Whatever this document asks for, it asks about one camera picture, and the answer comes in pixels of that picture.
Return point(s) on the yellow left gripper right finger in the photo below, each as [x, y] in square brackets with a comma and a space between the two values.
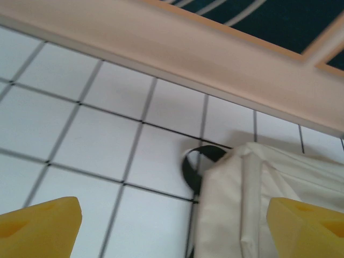
[295, 236]

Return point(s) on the cream canvas backpack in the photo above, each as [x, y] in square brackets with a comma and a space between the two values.
[228, 201]

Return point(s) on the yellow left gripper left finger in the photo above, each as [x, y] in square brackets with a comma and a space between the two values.
[48, 236]

